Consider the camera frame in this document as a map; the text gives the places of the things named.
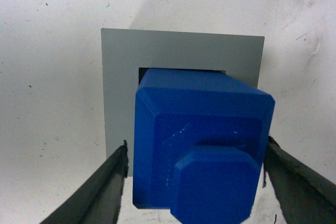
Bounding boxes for blue block with knob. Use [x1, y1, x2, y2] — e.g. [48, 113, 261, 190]
[133, 68, 275, 223]

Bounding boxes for gray cube base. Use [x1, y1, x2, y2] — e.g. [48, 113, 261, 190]
[101, 29, 265, 167]

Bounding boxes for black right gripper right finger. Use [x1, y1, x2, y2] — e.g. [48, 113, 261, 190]
[264, 136, 335, 223]

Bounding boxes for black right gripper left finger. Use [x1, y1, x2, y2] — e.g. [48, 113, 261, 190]
[42, 141, 128, 223]

